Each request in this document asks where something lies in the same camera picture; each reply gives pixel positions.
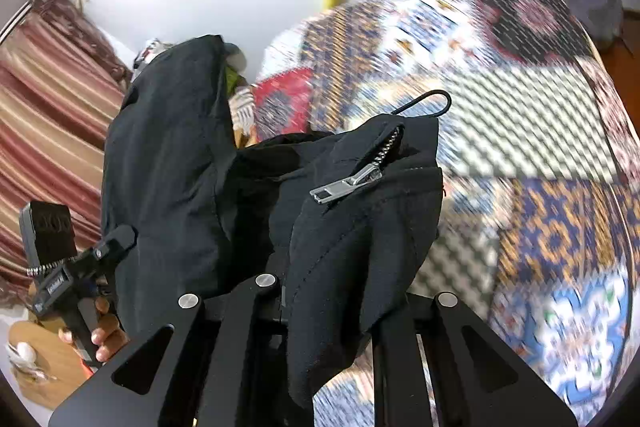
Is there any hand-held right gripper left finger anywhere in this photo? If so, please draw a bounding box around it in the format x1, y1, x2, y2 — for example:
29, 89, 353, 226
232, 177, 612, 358
47, 274, 291, 427

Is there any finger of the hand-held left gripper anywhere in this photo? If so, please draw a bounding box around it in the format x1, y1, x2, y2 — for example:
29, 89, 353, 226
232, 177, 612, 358
75, 225, 139, 280

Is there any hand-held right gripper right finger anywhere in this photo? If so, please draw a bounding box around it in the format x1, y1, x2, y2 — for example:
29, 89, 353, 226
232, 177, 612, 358
370, 292, 578, 427

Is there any black zip hoodie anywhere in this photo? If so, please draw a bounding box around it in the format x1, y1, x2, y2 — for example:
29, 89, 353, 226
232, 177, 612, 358
100, 34, 453, 410

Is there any person's left hand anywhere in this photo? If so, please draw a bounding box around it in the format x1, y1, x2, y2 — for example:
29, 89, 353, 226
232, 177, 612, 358
57, 296, 127, 364

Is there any striped red curtain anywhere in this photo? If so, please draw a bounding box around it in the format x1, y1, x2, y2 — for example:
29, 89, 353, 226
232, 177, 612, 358
0, 0, 133, 303

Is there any white object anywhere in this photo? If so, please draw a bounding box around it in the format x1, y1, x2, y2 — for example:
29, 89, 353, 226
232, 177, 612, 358
7, 341, 37, 369

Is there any round wooden stool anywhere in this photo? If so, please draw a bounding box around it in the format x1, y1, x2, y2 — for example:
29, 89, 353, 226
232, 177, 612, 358
7, 319, 97, 410

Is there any pile of small boxes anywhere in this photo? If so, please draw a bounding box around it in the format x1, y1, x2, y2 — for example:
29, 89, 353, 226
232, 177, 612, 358
132, 38, 167, 72

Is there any patchwork patterned blanket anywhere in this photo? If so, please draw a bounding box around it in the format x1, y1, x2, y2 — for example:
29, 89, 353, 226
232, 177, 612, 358
250, 0, 636, 427

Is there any purple backpack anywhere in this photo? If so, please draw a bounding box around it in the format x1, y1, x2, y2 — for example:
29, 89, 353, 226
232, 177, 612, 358
560, 0, 623, 52

